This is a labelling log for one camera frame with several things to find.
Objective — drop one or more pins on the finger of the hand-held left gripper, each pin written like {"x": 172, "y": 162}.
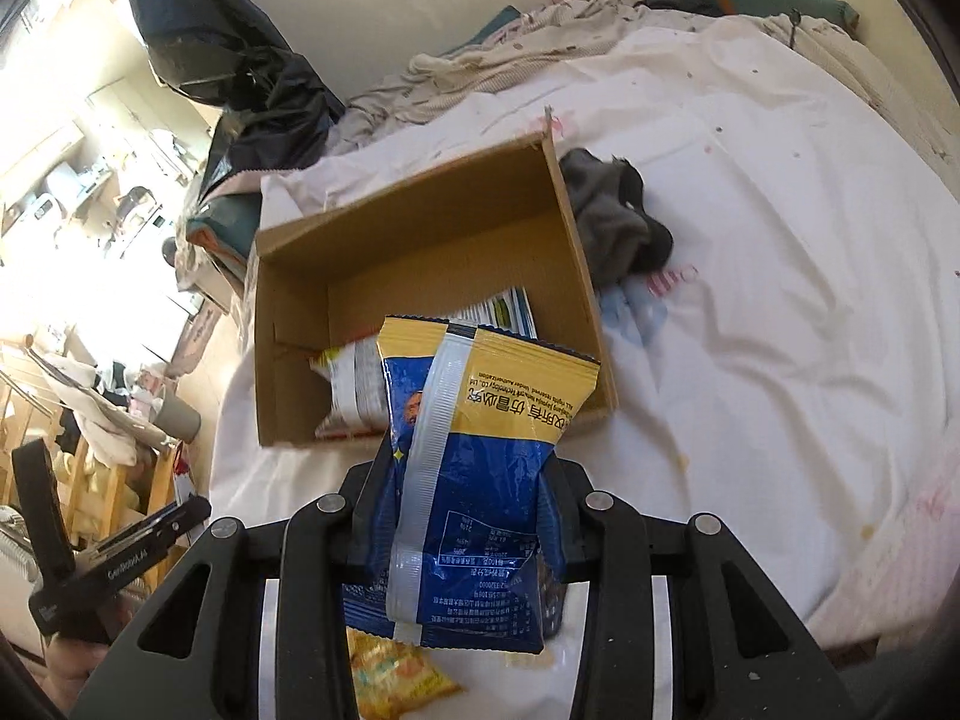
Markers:
{"x": 161, "y": 525}
{"x": 45, "y": 510}

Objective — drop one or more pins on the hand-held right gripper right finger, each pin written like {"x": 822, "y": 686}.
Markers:
{"x": 574, "y": 525}

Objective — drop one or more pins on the blue yellow snack packet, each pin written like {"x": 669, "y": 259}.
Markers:
{"x": 480, "y": 510}

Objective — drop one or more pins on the white cloth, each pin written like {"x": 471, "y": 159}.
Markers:
{"x": 105, "y": 427}

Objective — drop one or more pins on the black plastic bag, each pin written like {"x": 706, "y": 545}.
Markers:
{"x": 292, "y": 105}

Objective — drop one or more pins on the crumpled striped blanket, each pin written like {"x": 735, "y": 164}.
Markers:
{"x": 450, "y": 67}

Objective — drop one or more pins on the white printed snack packet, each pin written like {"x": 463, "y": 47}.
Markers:
{"x": 502, "y": 311}

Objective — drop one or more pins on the teal cushion with orange stripe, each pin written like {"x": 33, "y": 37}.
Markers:
{"x": 757, "y": 0}

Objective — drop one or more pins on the white red striped snack packet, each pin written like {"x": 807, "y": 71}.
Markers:
{"x": 349, "y": 390}

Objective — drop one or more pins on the teal orange bedding pile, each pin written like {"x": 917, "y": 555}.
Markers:
{"x": 221, "y": 232}

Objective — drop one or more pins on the wooden rack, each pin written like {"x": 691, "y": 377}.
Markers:
{"x": 112, "y": 495}

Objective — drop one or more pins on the brown cardboard box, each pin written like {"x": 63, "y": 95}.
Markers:
{"x": 420, "y": 240}

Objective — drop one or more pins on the person's left hand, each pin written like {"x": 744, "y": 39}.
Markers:
{"x": 71, "y": 671}

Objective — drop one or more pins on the grey waste bin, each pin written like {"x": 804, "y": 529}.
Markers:
{"x": 178, "y": 416}

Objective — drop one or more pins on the grey black cloth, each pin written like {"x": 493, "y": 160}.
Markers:
{"x": 607, "y": 225}

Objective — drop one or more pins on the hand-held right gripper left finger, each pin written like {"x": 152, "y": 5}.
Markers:
{"x": 367, "y": 510}

